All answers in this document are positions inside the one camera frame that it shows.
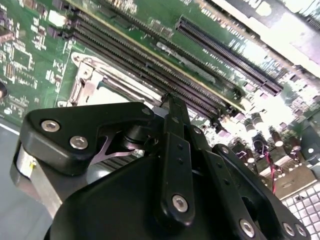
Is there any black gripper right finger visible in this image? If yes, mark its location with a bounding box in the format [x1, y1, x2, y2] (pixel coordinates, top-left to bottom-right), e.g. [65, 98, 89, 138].
[183, 106, 313, 240]

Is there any silver CPU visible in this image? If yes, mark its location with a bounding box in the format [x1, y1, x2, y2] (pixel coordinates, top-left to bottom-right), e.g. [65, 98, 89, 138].
[87, 86, 153, 105]

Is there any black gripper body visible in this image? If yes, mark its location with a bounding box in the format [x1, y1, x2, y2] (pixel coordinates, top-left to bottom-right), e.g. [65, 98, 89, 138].
[43, 154, 241, 240]

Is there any metal socket cover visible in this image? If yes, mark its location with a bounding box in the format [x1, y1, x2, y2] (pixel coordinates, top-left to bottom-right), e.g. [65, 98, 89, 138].
[72, 59, 163, 108]

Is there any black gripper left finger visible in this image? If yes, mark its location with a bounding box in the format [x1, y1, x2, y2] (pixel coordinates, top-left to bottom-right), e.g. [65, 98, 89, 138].
[13, 93, 197, 228]

